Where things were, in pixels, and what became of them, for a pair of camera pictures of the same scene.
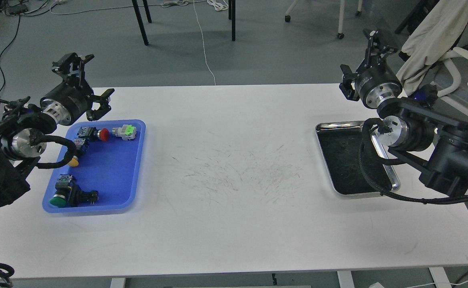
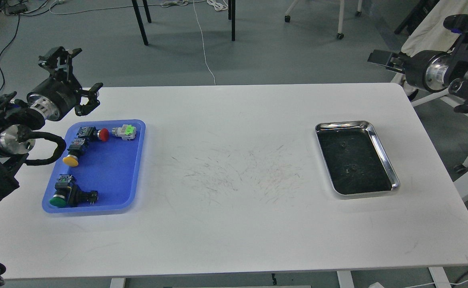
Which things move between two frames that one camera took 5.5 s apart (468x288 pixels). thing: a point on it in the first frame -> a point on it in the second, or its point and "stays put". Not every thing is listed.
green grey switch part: (127, 132) stays put
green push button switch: (63, 188) stays put
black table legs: (232, 4) stays put
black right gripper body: (376, 83) -> (427, 70)
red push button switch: (92, 133) stays put
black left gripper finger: (62, 66) -> (58, 60)
